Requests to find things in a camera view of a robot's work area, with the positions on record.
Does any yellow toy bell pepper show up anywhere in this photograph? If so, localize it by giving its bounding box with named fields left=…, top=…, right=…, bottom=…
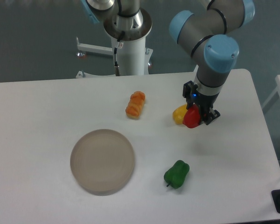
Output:
left=172, top=104, right=187, bottom=125

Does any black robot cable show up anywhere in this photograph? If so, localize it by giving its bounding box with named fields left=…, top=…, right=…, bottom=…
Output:
left=113, top=30, right=125, bottom=77

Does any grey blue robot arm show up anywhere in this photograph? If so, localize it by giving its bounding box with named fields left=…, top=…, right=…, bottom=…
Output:
left=82, top=0, right=255, bottom=128

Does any green toy bell pepper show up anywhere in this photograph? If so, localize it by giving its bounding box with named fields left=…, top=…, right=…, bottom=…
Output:
left=164, top=160, right=190, bottom=189

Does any beige round plate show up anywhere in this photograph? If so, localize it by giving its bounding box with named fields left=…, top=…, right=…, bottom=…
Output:
left=70, top=129, right=136, bottom=196

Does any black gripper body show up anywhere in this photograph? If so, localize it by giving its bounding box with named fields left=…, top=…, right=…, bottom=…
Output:
left=182, top=81, right=219, bottom=115

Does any red toy bell pepper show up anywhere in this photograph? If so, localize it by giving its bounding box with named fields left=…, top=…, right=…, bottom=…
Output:
left=183, top=104, right=201, bottom=128

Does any orange toy bread loaf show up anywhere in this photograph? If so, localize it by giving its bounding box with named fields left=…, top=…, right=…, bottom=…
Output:
left=125, top=91, right=145, bottom=119

